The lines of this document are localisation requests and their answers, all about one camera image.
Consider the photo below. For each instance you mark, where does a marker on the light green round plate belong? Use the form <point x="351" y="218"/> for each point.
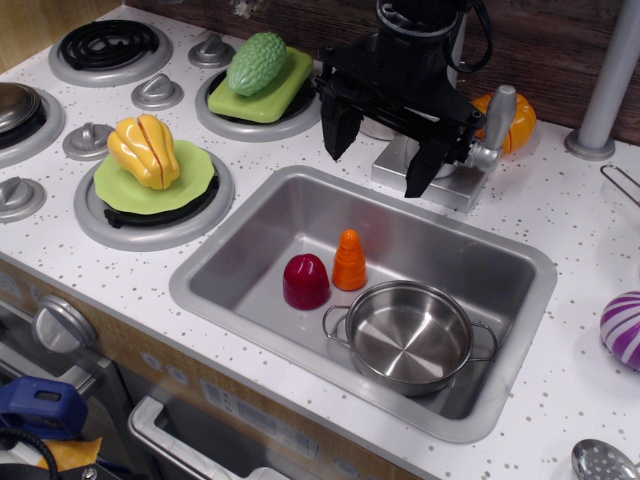
<point x="120" y="190"/>

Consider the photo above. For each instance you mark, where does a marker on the orange toy carrot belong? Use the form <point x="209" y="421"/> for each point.
<point x="349" y="267"/>

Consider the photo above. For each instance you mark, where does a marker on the grey oven dial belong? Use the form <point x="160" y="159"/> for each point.
<point x="60" y="328"/>

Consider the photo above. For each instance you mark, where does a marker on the green toy bitter gourd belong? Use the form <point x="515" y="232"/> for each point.
<point x="256" y="64"/>

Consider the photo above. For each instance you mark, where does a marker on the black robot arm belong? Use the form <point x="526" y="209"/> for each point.
<point x="432" y="20"/>

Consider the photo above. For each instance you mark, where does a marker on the blue clamp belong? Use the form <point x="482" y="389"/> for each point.
<point x="46" y="408"/>

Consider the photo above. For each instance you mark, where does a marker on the green rectangular tray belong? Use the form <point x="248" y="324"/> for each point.
<point x="269" y="104"/>

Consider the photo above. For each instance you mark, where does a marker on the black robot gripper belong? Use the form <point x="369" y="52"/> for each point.
<point x="403" y="84"/>

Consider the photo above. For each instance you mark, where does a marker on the silver toy faucet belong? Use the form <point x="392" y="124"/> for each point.
<point x="459" y="180"/>

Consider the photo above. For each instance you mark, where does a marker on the grey stove knob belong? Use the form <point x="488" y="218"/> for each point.
<point x="157" y="93"/>
<point x="88" y="142"/>
<point x="20" y="198"/>
<point x="211" y="53"/>

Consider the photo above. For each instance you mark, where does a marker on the purple striped toy ball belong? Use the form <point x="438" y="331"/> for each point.
<point x="619" y="328"/>

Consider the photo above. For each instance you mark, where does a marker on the back right stove burner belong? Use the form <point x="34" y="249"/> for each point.
<point x="302" y="114"/>

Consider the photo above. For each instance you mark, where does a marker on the silver oven door handle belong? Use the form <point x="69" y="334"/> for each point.
<point x="142" y="425"/>

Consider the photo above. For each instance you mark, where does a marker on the orange toy pumpkin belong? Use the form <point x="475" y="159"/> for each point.
<point x="523" y="125"/>

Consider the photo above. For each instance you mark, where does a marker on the front right stove burner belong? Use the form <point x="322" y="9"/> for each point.
<point x="89" y="214"/>

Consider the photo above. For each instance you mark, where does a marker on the dark red toy vegetable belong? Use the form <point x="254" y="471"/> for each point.
<point x="305" y="282"/>

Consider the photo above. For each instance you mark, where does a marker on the silver slotted spoon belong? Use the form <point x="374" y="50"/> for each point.
<point x="595" y="459"/>

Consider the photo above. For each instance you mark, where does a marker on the black coil stove burner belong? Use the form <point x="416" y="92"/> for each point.
<point x="109" y="53"/>

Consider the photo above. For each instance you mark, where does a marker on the grey vertical pole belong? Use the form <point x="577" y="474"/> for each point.
<point x="592" y="141"/>

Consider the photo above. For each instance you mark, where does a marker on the yellow toy star fruit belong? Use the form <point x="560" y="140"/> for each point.
<point x="144" y="147"/>

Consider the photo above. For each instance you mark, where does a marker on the metal wire utensil handle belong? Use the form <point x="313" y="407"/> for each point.
<point x="627" y="185"/>

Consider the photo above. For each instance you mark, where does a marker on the steel pot lid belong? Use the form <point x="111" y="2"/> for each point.
<point x="21" y="106"/>

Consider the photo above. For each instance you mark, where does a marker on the small steel pot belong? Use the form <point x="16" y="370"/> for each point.
<point x="409" y="337"/>

